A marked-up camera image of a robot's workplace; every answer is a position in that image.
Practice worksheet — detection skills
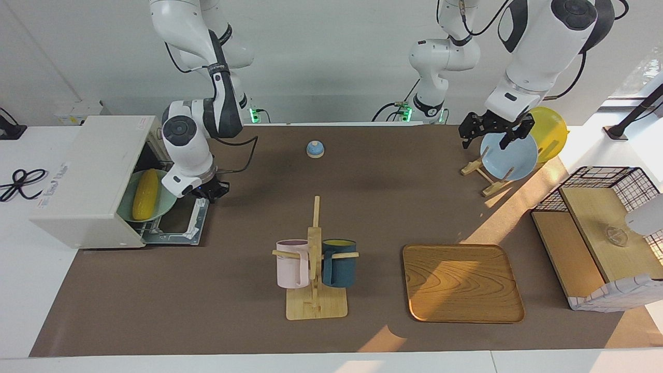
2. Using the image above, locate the pink mug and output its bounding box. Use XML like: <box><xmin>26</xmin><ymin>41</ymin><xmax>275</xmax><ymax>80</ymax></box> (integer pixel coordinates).
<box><xmin>276</xmin><ymin>239</ymin><xmax>310</xmax><ymax>289</ymax></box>

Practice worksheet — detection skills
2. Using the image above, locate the yellow corn cob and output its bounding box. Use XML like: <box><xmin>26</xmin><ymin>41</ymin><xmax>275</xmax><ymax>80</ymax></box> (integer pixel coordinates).
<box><xmin>132</xmin><ymin>170</ymin><xmax>160</xmax><ymax>221</ymax></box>

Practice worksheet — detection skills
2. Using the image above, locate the white power strip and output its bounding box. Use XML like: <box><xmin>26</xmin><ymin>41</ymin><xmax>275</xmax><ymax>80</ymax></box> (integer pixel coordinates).
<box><xmin>54</xmin><ymin>101</ymin><xmax>112</xmax><ymax>126</ymax></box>

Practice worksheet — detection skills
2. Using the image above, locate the white rounded object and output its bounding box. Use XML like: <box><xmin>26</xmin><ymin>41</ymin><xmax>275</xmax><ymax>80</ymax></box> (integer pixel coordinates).
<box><xmin>624</xmin><ymin>193</ymin><xmax>663</xmax><ymax>236</ymax></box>

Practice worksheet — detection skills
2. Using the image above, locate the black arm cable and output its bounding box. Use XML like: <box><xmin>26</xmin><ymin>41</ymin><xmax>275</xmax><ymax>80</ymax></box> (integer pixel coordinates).
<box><xmin>165</xmin><ymin>41</ymin><xmax>260</xmax><ymax>174</ymax></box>
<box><xmin>544</xmin><ymin>49</ymin><xmax>588</xmax><ymax>100</ymax></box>

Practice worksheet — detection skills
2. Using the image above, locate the wooden plate rack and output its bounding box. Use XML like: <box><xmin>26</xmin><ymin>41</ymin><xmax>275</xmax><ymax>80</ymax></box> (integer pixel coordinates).
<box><xmin>461</xmin><ymin>147</ymin><xmax>516</xmax><ymax>197</ymax></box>

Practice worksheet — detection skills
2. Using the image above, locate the light wooden step shelf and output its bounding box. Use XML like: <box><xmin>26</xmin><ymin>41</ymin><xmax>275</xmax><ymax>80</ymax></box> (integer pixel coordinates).
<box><xmin>531</xmin><ymin>186</ymin><xmax>663</xmax><ymax>311</ymax></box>

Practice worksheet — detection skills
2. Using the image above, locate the black wire basket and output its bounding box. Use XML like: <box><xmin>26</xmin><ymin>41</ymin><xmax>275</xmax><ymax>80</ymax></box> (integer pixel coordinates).
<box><xmin>534</xmin><ymin>166</ymin><xmax>663</xmax><ymax>260</ymax></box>

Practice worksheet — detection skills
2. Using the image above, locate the pale green plate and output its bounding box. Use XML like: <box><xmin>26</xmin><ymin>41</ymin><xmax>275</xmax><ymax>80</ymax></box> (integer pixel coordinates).
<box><xmin>117</xmin><ymin>169</ymin><xmax>178</xmax><ymax>223</ymax></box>

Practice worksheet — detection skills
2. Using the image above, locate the dark blue mug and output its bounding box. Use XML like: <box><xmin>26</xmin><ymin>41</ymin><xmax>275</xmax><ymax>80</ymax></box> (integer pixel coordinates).
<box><xmin>321</xmin><ymin>239</ymin><xmax>357</xmax><ymax>289</ymax></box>

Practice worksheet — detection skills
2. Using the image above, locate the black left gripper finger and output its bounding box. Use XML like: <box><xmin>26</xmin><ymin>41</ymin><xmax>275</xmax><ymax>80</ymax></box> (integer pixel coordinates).
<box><xmin>499</xmin><ymin>114</ymin><xmax>535</xmax><ymax>151</ymax></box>
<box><xmin>459</xmin><ymin>113</ymin><xmax>480</xmax><ymax>150</ymax></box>

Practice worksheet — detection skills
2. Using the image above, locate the small clear glass item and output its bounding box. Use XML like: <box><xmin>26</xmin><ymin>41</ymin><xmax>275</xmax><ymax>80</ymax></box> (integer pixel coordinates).
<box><xmin>603</xmin><ymin>225</ymin><xmax>628</xmax><ymax>247</ymax></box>

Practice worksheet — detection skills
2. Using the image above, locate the white chequered cloth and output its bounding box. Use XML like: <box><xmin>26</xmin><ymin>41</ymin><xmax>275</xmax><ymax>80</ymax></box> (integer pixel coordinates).
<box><xmin>567</xmin><ymin>274</ymin><xmax>663</xmax><ymax>312</ymax></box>

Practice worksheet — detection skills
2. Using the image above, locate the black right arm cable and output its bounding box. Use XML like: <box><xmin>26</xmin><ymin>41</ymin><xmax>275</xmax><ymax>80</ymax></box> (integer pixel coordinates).
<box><xmin>165</xmin><ymin>41</ymin><xmax>260</xmax><ymax>174</ymax></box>

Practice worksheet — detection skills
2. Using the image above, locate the yellow plate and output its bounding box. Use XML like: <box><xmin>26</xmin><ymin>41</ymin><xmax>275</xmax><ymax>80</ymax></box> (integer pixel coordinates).
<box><xmin>526</xmin><ymin>107</ymin><xmax>569</xmax><ymax>164</ymax></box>

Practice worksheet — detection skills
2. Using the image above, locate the brown table mat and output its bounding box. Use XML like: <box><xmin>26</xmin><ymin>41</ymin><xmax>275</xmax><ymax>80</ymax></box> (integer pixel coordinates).
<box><xmin>30</xmin><ymin>124</ymin><xmax>627</xmax><ymax>358</ymax></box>

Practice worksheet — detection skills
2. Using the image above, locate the white toaster oven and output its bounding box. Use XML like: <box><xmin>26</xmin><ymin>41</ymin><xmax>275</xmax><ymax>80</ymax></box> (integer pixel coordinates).
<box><xmin>30</xmin><ymin>115</ymin><xmax>171</xmax><ymax>249</ymax></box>

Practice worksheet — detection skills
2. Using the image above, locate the wooden serving tray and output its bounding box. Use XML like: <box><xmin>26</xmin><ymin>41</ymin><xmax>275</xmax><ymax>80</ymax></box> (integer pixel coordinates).
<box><xmin>402</xmin><ymin>243</ymin><xmax>525</xmax><ymax>324</ymax></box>

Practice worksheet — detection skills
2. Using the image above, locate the glass oven door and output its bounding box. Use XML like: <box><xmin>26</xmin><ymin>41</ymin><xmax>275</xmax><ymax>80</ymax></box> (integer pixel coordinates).
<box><xmin>140</xmin><ymin>196</ymin><xmax>210</xmax><ymax>245</ymax></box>

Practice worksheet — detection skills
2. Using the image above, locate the light blue plate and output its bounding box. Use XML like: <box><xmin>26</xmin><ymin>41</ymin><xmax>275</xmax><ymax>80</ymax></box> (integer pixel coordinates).
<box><xmin>480</xmin><ymin>127</ymin><xmax>539</xmax><ymax>181</ymax></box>

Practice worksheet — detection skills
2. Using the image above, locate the wooden mug rack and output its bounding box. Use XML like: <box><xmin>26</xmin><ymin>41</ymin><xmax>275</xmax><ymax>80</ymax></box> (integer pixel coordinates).
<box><xmin>272</xmin><ymin>195</ymin><xmax>359</xmax><ymax>321</ymax></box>

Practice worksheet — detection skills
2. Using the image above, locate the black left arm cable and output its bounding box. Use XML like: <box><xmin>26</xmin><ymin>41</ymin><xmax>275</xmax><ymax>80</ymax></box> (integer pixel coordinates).
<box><xmin>544</xmin><ymin>49</ymin><xmax>588</xmax><ymax>100</ymax></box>

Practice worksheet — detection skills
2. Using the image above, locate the black clamp device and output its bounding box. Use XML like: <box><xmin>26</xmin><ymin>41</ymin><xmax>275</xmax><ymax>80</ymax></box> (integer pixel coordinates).
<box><xmin>0</xmin><ymin>108</ymin><xmax>27</xmax><ymax>140</ymax></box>

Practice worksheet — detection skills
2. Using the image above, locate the coiled black cable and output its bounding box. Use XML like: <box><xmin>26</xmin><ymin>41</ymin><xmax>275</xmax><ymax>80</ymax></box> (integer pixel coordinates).
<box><xmin>0</xmin><ymin>169</ymin><xmax>48</xmax><ymax>203</ymax></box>

